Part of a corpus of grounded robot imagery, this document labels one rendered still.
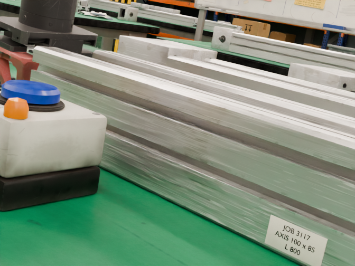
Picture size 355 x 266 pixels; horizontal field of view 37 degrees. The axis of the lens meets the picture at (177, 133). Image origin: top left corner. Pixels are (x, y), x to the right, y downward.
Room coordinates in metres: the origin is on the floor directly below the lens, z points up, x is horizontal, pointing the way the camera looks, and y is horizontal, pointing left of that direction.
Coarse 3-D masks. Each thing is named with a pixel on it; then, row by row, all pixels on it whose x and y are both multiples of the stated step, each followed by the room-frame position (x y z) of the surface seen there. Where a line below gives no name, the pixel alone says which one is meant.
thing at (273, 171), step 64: (64, 64) 0.47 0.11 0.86; (128, 64) 0.52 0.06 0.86; (128, 128) 0.41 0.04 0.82; (192, 128) 0.37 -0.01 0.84; (256, 128) 0.34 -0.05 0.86; (320, 128) 0.33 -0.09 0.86; (192, 192) 0.36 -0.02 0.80; (256, 192) 0.34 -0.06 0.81; (320, 192) 0.31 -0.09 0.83; (320, 256) 0.30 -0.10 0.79
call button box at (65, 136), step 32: (0, 96) 0.35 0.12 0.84; (0, 128) 0.31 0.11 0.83; (32, 128) 0.32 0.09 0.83; (64, 128) 0.34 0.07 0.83; (96, 128) 0.36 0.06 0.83; (0, 160) 0.31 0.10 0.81; (32, 160) 0.32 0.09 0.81; (64, 160) 0.34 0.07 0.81; (96, 160) 0.36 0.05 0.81; (0, 192) 0.31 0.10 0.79; (32, 192) 0.32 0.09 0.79; (64, 192) 0.34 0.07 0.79; (96, 192) 0.37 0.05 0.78
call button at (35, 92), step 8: (16, 80) 0.37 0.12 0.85; (24, 80) 0.37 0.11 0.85; (8, 88) 0.35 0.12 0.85; (16, 88) 0.34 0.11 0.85; (24, 88) 0.35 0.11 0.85; (32, 88) 0.35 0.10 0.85; (40, 88) 0.35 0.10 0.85; (48, 88) 0.36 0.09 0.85; (56, 88) 0.37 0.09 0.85; (8, 96) 0.34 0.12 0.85; (16, 96) 0.34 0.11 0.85; (24, 96) 0.34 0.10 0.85; (32, 96) 0.34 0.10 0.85; (40, 96) 0.35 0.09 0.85; (48, 96) 0.35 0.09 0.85; (56, 96) 0.36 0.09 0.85
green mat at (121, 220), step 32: (0, 32) 1.41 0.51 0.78; (128, 192) 0.38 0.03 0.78; (0, 224) 0.29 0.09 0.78; (32, 224) 0.30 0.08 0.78; (64, 224) 0.31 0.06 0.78; (96, 224) 0.32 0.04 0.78; (128, 224) 0.32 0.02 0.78; (160, 224) 0.33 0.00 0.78; (192, 224) 0.34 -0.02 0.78; (0, 256) 0.25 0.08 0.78; (32, 256) 0.26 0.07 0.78; (64, 256) 0.27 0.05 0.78; (96, 256) 0.27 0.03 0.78; (128, 256) 0.28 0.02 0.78; (160, 256) 0.29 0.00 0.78; (192, 256) 0.29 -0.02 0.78; (224, 256) 0.30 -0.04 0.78; (256, 256) 0.31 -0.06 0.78
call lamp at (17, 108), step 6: (6, 102) 0.32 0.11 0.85; (12, 102) 0.31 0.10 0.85; (18, 102) 0.31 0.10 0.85; (24, 102) 0.32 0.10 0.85; (6, 108) 0.31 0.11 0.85; (12, 108) 0.31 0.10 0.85; (18, 108) 0.31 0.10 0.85; (24, 108) 0.32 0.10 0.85; (6, 114) 0.31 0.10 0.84; (12, 114) 0.31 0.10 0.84; (18, 114) 0.31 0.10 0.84; (24, 114) 0.32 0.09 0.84
